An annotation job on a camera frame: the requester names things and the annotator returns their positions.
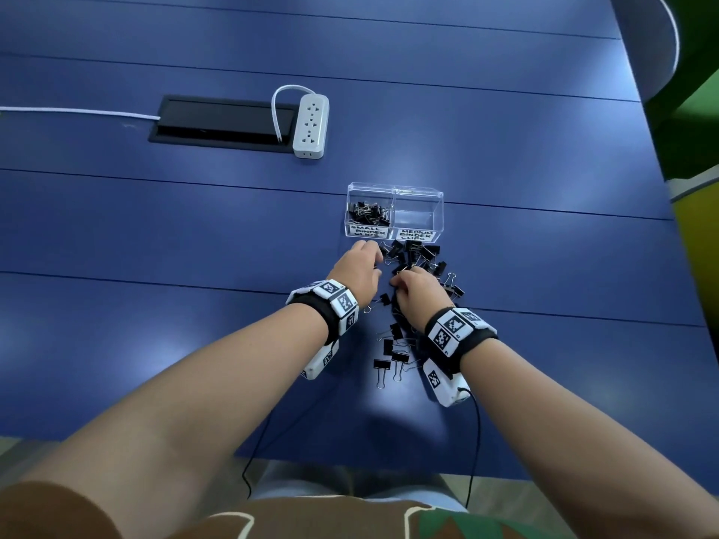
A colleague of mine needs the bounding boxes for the person's left hand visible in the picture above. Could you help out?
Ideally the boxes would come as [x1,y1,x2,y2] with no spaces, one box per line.
[327,240,385,307]

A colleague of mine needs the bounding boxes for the person's right hand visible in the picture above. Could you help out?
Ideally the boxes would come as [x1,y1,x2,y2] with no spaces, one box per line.
[390,267,456,334]

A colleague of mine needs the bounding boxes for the person's right forearm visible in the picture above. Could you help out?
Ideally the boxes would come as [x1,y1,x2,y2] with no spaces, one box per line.
[459,337,719,539]

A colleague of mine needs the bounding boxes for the person's left forearm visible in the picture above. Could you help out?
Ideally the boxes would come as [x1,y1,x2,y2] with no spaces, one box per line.
[0,302,332,539]

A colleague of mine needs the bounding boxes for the pile of black binder clips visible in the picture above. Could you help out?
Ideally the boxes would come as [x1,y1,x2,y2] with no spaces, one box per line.
[363,239,466,390]

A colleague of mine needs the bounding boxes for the heap of small binder clips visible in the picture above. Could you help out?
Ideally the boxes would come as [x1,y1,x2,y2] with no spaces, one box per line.
[348,201,392,227]

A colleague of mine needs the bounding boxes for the clear two-compartment plastic box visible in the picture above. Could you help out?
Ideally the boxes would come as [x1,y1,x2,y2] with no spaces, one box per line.
[344,182,445,244]

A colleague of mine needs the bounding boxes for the left marker-patterned wrist band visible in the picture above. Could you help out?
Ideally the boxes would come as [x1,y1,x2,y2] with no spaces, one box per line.
[285,279,360,346]

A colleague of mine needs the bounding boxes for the marker-patterned wrist band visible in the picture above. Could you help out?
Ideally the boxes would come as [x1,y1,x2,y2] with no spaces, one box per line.
[424,307,499,378]
[285,279,360,346]

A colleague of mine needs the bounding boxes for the right marker-patterned wrist band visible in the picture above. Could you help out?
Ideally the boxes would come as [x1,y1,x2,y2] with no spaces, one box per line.
[424,307,499,378]

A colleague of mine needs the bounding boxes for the white power strip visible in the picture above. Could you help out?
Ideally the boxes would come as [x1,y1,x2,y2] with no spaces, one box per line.
[292,93,330,160]

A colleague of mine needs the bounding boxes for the light blue shorts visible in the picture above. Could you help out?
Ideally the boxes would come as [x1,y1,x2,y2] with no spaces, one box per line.
[249,459,468,514]

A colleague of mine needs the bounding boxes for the brown patterned shirt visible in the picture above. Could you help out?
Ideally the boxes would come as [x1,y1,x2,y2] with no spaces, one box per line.
[0,481,568,539]

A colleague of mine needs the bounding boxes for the green and yellow cabinet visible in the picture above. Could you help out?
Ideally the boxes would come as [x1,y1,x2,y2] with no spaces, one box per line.
[643,0,719,354]

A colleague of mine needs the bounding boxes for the grey chair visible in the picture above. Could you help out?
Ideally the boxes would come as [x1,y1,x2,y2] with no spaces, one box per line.
[609,0,681,103]

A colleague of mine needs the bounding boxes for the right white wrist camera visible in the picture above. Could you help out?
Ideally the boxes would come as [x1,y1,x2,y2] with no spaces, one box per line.
[421,359,472,409]

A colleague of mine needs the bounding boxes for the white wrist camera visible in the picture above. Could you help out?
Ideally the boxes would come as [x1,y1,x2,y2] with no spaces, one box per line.
[421,359,472,409]
[300,339,341,381]

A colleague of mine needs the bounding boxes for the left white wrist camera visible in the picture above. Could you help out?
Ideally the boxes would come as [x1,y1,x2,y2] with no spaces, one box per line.
[300,339,341,381]

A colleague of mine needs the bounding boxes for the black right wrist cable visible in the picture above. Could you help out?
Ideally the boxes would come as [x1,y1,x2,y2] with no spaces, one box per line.
[458,387,483,509]

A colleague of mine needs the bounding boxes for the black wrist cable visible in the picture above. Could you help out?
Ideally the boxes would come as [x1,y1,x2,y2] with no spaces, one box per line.
[241,411,273,500]
[458,387,483,509]

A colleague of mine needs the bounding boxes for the white power strip cable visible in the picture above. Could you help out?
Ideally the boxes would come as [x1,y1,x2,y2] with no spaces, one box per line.
[271,84,316,143]

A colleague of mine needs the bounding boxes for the black table cable hatch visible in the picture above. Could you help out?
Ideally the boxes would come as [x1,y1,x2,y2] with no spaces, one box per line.
[148,94,300,154]

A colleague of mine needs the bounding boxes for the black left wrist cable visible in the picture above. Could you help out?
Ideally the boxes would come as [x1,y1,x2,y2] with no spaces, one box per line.
[241,411,273,500]

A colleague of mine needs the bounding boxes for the thin white cable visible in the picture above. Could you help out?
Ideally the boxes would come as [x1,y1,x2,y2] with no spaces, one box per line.
[0,106,161,122]

